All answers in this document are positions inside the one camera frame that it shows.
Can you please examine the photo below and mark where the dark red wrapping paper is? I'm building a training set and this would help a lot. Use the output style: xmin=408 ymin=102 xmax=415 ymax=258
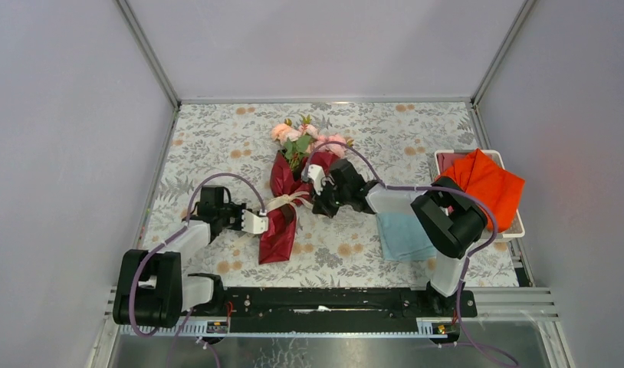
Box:
xmin=258 ymin=151 xmax=314 ymax=265

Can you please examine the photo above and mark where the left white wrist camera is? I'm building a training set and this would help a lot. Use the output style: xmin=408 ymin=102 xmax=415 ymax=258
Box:
xmin=241 ymin=209 xmax=269 ymax=235

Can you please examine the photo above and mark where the aluminium front rail frame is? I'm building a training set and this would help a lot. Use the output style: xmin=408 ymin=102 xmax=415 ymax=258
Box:
xmin=104 ymin=285 xmax=560 ymax=339

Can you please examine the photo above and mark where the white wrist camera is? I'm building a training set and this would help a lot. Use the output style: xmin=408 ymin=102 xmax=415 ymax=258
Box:
xmin=301 ymin=164 xmax=326 ymax=196
xmin=241 ymin=209 xmax=269 ymax=235

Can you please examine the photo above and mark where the light blue folded cloth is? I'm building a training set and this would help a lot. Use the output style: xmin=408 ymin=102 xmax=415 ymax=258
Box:
xmin=376 ymin=213 xmax=437 ymax=262

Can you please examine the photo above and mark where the white plastic basket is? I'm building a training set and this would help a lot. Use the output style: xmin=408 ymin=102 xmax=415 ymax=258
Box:
xmin=433 ymin=149 xmax=527 ymax=240

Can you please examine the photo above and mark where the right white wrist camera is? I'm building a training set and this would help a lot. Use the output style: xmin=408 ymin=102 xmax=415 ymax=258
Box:
xmin=301 ymin=164 xmax=326 ymax=196

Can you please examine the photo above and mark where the pink fake flower bunch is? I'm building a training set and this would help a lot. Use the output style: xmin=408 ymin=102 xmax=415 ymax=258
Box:
xmin=271 ymin=114 xmax=354 ymax=171

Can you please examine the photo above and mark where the floral patterned table mat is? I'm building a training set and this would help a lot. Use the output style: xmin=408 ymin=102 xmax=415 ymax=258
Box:
xmin=133 ymin=103 xmax=521 ymax=289

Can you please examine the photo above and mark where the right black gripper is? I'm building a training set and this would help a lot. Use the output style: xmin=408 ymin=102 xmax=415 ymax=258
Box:
xmin=310 ymin=178 xmax=350 ymax=219

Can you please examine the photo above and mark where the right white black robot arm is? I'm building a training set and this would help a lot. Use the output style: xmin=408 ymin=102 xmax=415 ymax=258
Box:
xmin=302 ymin=159 xmax=492 ymax=317

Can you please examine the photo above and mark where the cream ribbon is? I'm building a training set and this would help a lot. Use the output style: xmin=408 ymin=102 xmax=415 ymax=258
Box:
xmin=265 ymin=192 xmax=314 ymax=212

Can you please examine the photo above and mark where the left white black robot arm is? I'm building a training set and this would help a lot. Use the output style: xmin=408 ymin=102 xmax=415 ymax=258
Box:
xmin=112 ymin=186 xmax=250 ymax=334

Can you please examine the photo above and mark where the orange cloth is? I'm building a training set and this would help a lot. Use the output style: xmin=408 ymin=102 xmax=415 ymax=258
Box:
xmin=435 ymin=149 xmax=525 ymax=233

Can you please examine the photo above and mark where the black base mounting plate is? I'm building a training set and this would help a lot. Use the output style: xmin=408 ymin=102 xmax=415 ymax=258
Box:
xmin=193 ymin=287 xmax=478 ymax=334

